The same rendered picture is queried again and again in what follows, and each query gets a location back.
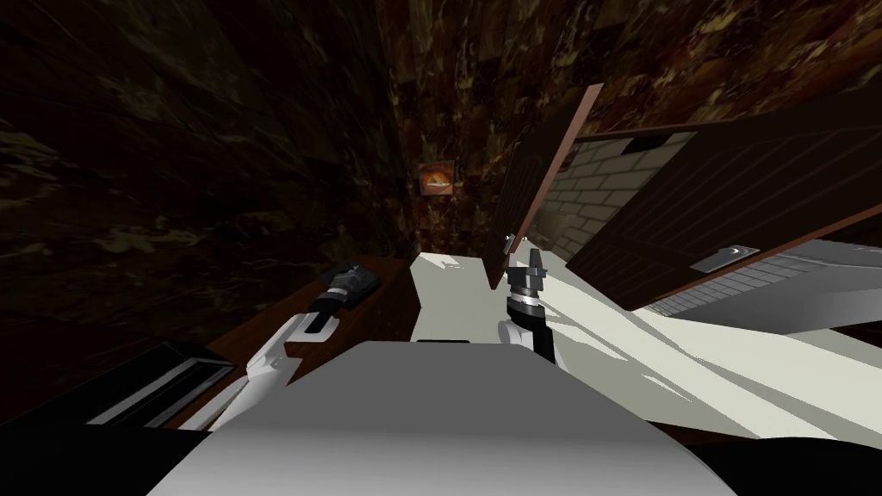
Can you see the wide dark brown door leaf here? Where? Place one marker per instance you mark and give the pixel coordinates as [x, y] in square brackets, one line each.
[723, 200]

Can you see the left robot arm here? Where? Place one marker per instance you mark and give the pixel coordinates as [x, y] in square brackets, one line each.
[275, 358]

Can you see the narrow brown door leaf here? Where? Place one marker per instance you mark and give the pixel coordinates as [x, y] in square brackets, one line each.
[530, 179]

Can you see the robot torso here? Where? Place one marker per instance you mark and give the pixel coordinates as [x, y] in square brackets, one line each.
[441, 420]

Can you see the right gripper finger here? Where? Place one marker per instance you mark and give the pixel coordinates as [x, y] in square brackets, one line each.
[536, 260]

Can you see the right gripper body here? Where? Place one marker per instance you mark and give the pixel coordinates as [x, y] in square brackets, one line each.
[526, 282]

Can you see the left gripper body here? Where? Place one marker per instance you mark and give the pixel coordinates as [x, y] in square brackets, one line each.
[355, 282]

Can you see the orange picture on wall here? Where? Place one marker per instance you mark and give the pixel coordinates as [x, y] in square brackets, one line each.
[437, 179]

